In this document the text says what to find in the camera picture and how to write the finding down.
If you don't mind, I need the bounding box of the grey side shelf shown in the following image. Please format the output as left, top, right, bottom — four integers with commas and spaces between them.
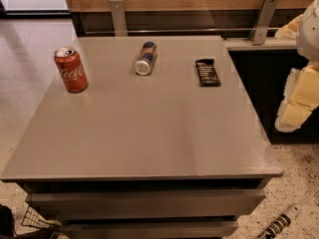
223, 38, 296, 51

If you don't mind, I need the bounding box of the horizontal metal rail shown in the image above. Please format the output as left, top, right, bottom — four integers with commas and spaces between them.
84, 27, 279, 36

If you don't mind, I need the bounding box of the lower grey drawer front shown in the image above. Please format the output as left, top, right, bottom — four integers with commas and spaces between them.
62, 221, 238, 239

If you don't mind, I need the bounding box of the grey drawer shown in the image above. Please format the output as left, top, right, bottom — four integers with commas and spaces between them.
26, 189, 264, 220
62, 221, 238, 239

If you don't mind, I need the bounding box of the black snack bar wrapper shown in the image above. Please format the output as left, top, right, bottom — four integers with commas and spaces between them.
195, 59, 221, 87

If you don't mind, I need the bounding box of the Red Bull can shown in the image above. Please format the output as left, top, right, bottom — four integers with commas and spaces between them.
135, 41, 157, 76

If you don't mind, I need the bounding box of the white power strip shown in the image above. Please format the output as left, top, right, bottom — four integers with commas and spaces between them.
256, 204, 301, 239

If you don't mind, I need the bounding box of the right metal bracket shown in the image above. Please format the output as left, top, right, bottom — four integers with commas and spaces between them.
248, 0, 279, 44

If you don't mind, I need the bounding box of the grey drawer cabinet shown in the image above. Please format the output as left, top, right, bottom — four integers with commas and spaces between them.
2, 36, 282, 227

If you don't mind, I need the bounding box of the left metal bracket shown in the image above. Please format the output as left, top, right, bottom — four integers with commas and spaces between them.
110, 0, 128, 37

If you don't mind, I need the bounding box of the white power cable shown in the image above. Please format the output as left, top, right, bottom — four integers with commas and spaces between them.
298, 186, 319, 207

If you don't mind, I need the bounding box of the metal bracket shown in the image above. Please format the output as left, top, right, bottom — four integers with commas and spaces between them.
248, 0, 279, 44
110, 0, 128, 37

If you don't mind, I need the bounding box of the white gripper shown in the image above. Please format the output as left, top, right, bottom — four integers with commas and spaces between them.
275, 0, 319, 132

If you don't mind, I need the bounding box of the black wire basket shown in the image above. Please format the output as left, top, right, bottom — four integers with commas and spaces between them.
22, 207, 61, 230

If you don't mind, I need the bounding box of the upper grey drawer front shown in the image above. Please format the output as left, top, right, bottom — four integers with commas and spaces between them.
26, 189, 264, 220

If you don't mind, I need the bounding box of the red Coca-Cola can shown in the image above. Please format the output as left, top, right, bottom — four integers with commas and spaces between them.
54, 46, 89, 94

